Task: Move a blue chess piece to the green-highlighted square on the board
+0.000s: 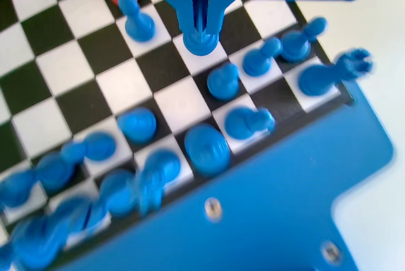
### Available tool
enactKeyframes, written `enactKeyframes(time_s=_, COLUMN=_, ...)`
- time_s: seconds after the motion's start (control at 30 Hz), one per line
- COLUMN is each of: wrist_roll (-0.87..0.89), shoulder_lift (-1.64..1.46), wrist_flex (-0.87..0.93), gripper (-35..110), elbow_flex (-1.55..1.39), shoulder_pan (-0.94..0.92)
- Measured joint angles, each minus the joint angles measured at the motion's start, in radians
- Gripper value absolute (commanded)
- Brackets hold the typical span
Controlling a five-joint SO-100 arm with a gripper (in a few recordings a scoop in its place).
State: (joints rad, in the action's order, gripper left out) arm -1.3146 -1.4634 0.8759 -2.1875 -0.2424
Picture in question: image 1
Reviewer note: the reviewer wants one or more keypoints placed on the blue chess pawn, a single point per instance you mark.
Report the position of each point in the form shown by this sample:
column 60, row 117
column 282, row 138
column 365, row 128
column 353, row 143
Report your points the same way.
column 294, row 47
column 221, row 84
column 256, row 62
column 137, row 125
column 101, row 146
column 16, row 190
column 140, row 28
column 53, row 171

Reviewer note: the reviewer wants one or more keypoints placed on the black and white chess board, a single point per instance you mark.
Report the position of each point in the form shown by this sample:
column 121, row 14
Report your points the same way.
column 104, row 46

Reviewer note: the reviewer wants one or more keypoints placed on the blue chess rook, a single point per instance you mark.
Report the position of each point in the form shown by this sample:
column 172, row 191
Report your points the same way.
column 316, row 79
column 34, row 245

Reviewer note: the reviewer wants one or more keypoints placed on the blue chess king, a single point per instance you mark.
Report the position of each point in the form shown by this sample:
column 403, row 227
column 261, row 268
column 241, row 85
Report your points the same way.
column 207, row 150

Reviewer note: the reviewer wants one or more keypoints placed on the blue chess queen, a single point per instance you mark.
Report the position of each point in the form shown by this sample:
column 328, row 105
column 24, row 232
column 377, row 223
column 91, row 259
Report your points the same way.
column 161, row 166

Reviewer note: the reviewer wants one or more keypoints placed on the silver plate screw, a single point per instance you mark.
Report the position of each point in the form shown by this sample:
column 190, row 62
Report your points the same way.
column 212, row 208
column 330, row 252

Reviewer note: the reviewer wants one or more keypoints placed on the blue base plate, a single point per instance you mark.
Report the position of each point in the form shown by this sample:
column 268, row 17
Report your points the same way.
column 269, row 204

